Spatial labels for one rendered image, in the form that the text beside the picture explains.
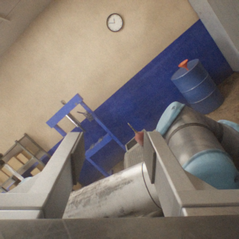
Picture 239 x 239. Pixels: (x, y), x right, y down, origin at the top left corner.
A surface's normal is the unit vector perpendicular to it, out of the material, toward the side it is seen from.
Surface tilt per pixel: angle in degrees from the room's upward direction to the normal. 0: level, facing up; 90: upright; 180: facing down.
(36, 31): 90
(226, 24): 90
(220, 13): 90
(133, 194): 56
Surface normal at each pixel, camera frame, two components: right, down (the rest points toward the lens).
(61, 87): 0.03, 0.30
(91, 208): -0.43, -0.09
